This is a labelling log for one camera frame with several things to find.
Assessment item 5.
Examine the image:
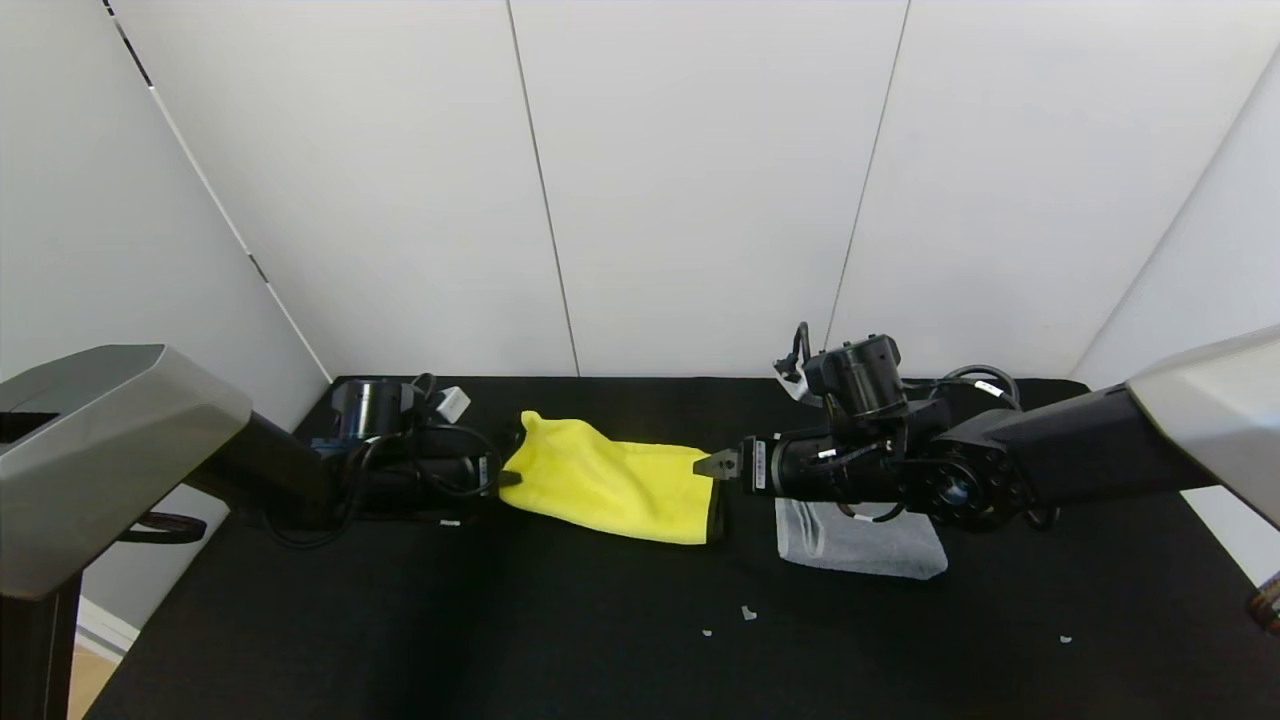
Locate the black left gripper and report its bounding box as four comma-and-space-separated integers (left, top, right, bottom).
418, 453, 523, 498

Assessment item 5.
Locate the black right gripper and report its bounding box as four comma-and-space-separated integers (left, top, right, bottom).
693, 435, 819, 499

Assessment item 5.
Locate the yellow towel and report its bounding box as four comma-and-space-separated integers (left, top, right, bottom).
497, 410, 723, 547

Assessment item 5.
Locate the grey towel with orange marks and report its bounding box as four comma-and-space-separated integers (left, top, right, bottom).
775, 497, 949, 581

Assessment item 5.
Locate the black left arm cable bundle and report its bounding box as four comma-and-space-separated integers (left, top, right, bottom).
255, 373, 501, 549

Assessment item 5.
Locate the hanging black red cable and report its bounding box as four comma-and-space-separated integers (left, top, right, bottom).
115, 510, 209, 546
1246, 570, 1280, 637

